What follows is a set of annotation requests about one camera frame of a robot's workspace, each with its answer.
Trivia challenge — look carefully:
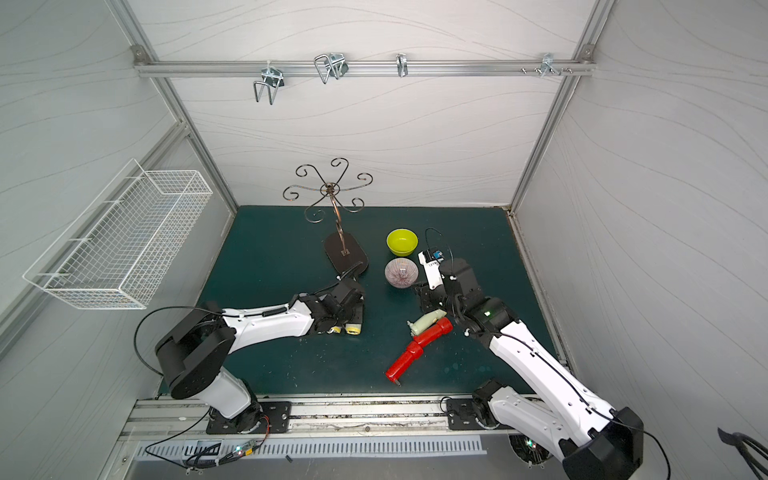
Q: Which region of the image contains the pale green flashlight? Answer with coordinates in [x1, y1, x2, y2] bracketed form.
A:
[407, 309, 447, 337]
[344, 305, 364, 335]

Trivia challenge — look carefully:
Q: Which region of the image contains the red flashlight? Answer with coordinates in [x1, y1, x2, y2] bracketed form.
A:
[414, 317, 453, 348]
[385, 341, 423, 385]

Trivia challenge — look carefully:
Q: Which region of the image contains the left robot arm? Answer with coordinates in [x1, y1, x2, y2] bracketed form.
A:
[155, 278, 365, 434]

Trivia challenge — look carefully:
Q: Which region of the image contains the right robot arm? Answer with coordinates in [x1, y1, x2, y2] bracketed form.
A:
[417, 258, 644, 479]

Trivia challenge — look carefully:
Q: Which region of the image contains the pink patterned bowl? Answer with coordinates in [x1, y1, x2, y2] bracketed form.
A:
[384, 258, 419, 289]

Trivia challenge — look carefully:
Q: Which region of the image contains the lime green bowl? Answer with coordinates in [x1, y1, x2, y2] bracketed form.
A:
[386, 228, 419, 257]

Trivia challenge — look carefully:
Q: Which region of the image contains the metal double hook left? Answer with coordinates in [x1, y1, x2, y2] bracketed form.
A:
[253, 66, 285, 105]

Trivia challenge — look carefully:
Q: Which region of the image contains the metal double hook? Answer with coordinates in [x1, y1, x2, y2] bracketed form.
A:
[253, 66, 285, 105]
[313, 53, 349, 84]

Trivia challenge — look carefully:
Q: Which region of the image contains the small metal hook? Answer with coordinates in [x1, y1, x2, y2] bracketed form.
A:
[396, 53, 408, 78]

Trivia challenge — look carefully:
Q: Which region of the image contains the metal double hook middle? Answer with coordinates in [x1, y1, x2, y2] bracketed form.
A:
[313, 53, 349, 84]

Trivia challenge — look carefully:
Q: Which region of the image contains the metal hook right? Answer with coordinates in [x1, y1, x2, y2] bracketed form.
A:
[520, 53, 571, 77]

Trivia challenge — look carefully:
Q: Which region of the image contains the black object at corner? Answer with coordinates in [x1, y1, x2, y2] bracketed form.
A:
[717, 428, 768, 480]

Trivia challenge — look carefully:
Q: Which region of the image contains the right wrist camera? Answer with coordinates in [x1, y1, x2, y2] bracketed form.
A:
[417, 248, 445, 290]

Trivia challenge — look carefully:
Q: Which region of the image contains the copper wire jewelry stand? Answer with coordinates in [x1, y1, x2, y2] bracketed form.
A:
[282, 157, 374, 279]

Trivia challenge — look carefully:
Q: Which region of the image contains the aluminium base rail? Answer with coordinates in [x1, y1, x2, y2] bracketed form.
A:
[118, 394, 470, 441]

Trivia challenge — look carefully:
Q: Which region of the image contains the white wire basket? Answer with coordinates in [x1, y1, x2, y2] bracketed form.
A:
[22, 159, 212, 310]

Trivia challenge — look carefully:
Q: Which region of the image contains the aluminium top rail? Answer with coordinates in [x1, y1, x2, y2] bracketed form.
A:
[134, 57, 597, 79]

